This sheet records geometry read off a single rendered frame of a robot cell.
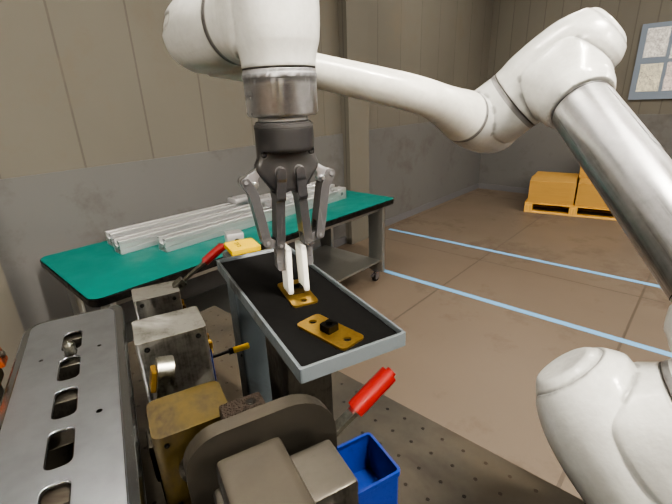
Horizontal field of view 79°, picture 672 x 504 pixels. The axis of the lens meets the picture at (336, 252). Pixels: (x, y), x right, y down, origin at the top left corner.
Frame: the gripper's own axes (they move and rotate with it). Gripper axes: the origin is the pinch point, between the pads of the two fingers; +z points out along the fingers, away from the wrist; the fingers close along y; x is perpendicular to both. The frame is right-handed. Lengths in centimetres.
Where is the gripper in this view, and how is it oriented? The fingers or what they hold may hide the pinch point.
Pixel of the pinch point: (294, 267)
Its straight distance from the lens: 59.5
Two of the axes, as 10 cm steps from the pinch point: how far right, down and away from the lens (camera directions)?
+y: -9.1, 1.7, -3.7
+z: 0.4, 9.4, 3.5
